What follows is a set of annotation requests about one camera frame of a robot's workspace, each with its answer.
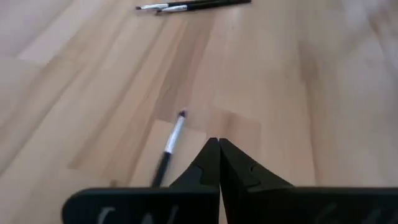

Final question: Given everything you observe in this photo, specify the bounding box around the thin black silver makeup brush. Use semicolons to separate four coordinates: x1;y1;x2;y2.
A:
150;108;188;189
154;0;252;15
135;0;218;11

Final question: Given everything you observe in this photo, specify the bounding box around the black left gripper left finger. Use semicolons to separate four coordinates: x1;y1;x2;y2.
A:
62;138;221;224

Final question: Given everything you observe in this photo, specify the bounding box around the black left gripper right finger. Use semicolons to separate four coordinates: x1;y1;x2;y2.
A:
219;139;398;224

